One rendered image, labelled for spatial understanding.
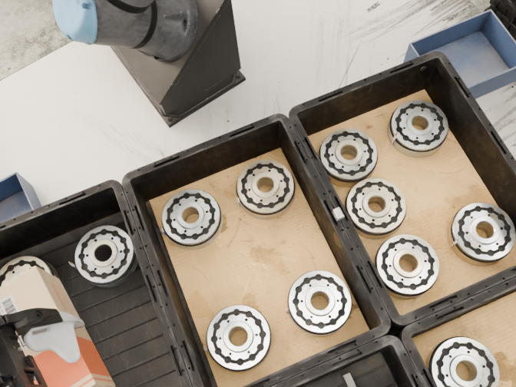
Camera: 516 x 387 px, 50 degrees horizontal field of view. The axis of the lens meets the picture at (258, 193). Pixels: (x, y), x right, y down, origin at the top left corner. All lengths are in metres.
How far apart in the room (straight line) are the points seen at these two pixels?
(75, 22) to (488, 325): 0.82
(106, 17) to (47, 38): 1.46
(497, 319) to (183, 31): 0.73
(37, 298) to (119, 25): 0.48
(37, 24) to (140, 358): 1.75
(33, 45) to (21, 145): 1.13
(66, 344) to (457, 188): 0.70
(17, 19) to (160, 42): 1.52
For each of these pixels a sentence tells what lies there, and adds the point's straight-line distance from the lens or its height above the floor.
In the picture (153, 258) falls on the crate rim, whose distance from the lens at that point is 0.88.
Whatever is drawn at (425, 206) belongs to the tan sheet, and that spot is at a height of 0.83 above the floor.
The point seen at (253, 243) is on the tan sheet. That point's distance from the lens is 0.96.
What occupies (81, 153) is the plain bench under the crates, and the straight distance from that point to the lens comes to 1.25.
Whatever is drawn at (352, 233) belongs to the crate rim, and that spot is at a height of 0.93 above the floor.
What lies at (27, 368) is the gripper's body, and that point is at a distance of 0.59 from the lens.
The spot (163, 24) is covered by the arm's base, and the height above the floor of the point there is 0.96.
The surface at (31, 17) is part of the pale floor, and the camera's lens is 2.50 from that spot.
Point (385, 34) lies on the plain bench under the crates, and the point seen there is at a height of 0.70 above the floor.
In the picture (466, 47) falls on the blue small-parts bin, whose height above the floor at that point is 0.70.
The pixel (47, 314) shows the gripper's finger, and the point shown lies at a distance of 0.63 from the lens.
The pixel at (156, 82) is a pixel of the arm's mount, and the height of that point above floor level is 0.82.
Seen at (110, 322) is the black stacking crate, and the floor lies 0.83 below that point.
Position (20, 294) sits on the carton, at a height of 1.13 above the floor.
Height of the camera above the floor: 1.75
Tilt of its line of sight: 68 degrees down
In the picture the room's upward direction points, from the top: 9 degrees counter-clockwise
